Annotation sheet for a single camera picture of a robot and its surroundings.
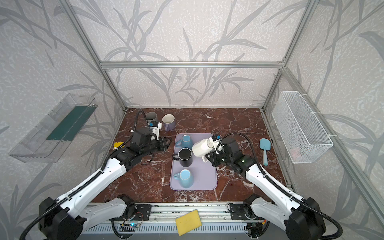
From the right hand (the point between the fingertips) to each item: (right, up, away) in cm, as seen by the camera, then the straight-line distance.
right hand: (207, 150), depth 79 cm
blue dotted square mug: (-13, +2, +12) cm, 18 cm away
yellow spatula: (-60, 0, +19) cm, 63 cm away
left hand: (-18, +8, -2) cm, 20 cm away
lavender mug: (-26, +15, +26) cm, 40 cm away
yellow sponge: (-9, -32, -10) cm, 35 cm away
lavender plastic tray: (-1, -15, +4) cm, 15 cm away
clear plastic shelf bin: (-70, +7, -16) cm, 72 cm away
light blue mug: (-12, -14, -2) cm, 18 cm away
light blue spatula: (+40, 0, +21) cm, 45 cm away
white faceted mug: (-3, +2, -5) cm, 6 cm away
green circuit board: (-39, -36, -7) cm, 54 cm away
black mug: (-13, -5, +5) cm, 14 cm away
